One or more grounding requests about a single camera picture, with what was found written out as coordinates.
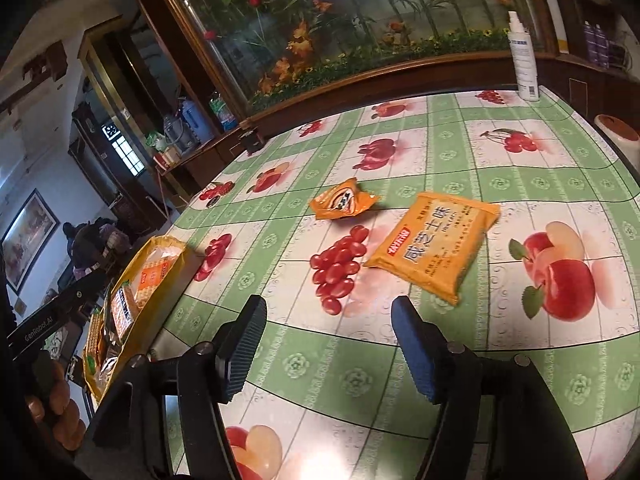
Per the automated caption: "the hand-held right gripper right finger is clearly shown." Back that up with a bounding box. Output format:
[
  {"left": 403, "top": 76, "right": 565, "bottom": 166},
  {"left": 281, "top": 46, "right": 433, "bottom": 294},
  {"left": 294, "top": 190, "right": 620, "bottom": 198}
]
[{"left": 391, "top": 296, "right": 588, "bottom": 480}]

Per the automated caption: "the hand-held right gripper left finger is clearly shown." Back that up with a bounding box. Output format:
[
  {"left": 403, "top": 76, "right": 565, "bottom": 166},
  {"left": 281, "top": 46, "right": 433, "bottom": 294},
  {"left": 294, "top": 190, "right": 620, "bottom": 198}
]
[{"left": 75, "top": 294, "right": 268, "bottom": 480}]

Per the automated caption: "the clear green-edged cracker packet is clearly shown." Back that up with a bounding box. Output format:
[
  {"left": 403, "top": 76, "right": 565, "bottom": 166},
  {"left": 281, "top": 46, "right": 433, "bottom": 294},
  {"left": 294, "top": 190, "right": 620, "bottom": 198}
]
[{"left": 107, "top": 280, "right": 142, "bottom": 337}]

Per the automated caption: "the long orange cracker packet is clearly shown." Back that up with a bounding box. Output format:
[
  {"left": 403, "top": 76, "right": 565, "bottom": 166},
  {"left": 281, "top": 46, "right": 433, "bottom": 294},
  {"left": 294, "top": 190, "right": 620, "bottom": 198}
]
[{"left": 362, "top": 191, "right": 502, "bottom": 307}]

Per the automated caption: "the small orange snack packet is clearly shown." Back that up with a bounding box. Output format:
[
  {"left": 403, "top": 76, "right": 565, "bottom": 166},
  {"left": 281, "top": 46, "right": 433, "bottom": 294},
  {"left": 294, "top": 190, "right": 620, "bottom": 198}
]
[{"left": 309, "top": 177, "right": 382, "bottom": 222}]

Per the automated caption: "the person's left hand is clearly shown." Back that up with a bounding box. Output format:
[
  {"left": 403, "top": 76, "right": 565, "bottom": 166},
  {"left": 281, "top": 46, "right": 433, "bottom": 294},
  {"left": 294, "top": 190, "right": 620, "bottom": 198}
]
[{"left": 25, "top": 352, "right": 87, "bottom": 453}]

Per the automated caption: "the orange label cracker packet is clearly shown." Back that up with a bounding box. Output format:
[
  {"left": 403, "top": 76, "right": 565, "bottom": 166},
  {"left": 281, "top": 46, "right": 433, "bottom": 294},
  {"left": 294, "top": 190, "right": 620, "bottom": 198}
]
[{"left": 135, "top": 257, "right": 176, "bottom": 311}]

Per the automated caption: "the barred window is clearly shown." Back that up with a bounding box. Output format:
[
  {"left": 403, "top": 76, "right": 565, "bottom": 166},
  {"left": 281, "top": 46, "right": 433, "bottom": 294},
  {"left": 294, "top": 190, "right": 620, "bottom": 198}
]
[{"left": 111, "top": 137, "right": 146, "bottom": 177}]

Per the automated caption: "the fruit print tablecloth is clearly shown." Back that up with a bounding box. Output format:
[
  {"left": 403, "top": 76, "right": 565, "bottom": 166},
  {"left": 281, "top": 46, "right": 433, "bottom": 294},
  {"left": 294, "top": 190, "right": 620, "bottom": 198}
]
[{"left": 150, "top": 82, "right": 640, "bottom": 480}]

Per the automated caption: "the small black box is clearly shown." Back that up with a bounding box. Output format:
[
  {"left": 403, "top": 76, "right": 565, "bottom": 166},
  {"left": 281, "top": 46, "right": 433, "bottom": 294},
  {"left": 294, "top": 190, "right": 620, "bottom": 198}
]
[{"left": 239, "top": 127, "right": 265, "bottom": 153}]

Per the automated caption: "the green label bottle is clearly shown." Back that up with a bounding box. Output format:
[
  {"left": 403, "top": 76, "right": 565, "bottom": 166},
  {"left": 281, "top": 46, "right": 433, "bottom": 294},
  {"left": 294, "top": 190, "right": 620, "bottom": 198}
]
[{"left": 209, "top": 91, "right": 237, "bottom": 132}]

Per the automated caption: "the white round object red top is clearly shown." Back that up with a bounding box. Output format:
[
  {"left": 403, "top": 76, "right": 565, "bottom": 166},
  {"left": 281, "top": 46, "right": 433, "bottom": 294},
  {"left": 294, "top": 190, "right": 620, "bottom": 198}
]
[{"left": 594, "top": 114, "right": 640, "bottom": 181}]

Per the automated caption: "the white spray bottle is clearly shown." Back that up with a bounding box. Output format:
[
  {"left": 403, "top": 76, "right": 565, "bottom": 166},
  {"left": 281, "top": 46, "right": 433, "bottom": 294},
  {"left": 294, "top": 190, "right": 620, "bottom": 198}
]
[{"left": 507, "top": 10, "right": 541, "bottom": 102}]

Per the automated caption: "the wooden side cabinet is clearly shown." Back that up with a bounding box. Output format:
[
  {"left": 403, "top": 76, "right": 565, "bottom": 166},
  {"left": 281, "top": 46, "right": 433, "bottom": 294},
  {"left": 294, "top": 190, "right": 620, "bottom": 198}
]
[{"left": 537, "top": 52, "right": 640, "bottom": 126}]

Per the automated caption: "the glass cabinet with flowers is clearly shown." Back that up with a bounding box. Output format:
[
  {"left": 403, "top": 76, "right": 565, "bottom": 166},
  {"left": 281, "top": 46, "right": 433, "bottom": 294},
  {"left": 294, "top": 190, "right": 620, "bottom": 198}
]
[{"left": 145, "top": 0, "right": 556, "bottom": 126}]

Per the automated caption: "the purple bottle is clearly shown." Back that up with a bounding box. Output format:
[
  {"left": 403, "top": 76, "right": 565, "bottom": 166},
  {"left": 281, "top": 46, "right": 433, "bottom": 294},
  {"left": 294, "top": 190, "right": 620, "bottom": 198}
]
[
  {"left": 582, "top": 20, "right": 598, "bottom": 66},
  {"left": 595, "top": 24, "right": 612, "bottom": 68}
]

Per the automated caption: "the white paper roll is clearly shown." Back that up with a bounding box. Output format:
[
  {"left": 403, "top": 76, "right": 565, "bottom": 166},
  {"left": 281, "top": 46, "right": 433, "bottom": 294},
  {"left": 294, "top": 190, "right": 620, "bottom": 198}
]
[{"left": 530, "top": 0, "right": 571, "bottom": 53}]

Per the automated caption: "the framed wall picture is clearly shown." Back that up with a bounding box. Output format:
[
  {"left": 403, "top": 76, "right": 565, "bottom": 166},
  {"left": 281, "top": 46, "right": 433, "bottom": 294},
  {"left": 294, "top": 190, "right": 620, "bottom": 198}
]
[{"left": 0, "top": 189, "right": 61, "bottom": 296}]

